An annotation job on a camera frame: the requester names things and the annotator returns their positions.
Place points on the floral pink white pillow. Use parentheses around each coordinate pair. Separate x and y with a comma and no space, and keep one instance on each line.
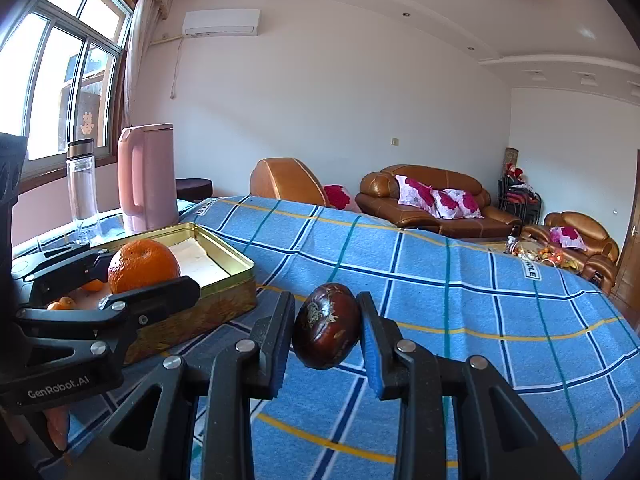
(457,204)
(567,238)
(415,195)

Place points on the dark brown fruit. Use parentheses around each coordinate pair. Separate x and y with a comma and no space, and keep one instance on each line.
(327,325)

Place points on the brown wooden door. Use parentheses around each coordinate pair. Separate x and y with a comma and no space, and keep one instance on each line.
(631,240)

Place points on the clear glass bottle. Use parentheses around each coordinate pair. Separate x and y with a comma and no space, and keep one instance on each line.
(84,190)

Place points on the beige curtain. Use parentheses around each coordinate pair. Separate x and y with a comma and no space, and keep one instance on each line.
(142,50)

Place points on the tall patterned cylinder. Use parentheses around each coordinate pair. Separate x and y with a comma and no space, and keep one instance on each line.
(510,155)

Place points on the cluttered coffee table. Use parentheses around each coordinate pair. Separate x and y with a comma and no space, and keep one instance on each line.
(540,255)

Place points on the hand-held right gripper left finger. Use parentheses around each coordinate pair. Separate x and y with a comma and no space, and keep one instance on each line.
(272,340)

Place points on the pink electric kettle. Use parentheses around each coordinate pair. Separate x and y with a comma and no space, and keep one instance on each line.
(150,180)

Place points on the person's left hand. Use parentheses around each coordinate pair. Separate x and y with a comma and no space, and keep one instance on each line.
(57,427)

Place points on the brown leather chair back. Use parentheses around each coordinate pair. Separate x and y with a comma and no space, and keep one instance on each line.
(285,180)

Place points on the red plush toy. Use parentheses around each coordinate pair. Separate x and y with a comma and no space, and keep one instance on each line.
(515,170)

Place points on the gold tin box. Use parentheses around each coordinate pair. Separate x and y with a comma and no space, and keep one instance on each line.
(220,305)

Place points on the white air conditioner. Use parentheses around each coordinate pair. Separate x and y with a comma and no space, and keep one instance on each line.
(221,22)

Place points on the dark round stool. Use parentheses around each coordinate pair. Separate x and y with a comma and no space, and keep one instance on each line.
(194,189)

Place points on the brown leather three-seat sofa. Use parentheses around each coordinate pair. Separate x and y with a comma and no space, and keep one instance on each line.
(380,200)

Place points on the red pillow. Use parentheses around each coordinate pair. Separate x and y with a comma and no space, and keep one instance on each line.
(340,196)

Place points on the window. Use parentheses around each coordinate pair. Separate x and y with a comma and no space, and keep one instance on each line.
(55,70)

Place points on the stack of dark chairs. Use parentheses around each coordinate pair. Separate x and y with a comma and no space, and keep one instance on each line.
(522,200)

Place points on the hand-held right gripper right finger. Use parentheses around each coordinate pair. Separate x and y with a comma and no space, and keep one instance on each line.
(372,355)

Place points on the white paper liner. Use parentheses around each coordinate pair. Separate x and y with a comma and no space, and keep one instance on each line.
(200,260)

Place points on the blue plaid blanket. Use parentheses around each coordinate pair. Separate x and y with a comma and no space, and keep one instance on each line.
(475,320)

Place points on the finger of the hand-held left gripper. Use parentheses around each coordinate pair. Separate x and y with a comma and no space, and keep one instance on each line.
(160,297)
(65,272)

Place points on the brown leather armchair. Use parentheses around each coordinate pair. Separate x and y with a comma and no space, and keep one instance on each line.
(605,250)

